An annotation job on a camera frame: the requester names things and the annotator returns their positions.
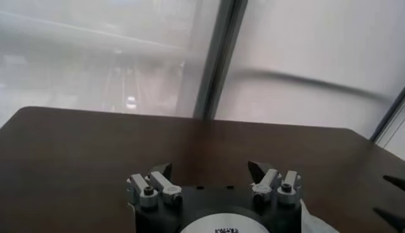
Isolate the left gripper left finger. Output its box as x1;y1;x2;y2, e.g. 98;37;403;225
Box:
126;162;184;209

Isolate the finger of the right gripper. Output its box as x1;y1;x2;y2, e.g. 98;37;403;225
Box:
382;174;405;192
372;206;405;231

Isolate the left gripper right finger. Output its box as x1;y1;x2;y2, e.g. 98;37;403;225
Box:
247;160;302;206

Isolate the white t-shirt with red print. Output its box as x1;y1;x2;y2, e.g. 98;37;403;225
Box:
298;198;341;233

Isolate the grey handrail behind glass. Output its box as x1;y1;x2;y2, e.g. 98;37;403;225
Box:
230;67;395;103

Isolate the slanted dark window frame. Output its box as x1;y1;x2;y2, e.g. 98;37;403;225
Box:
369;86;405;144

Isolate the dark vertical window post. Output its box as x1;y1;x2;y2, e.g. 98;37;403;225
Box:
192;0;249;122

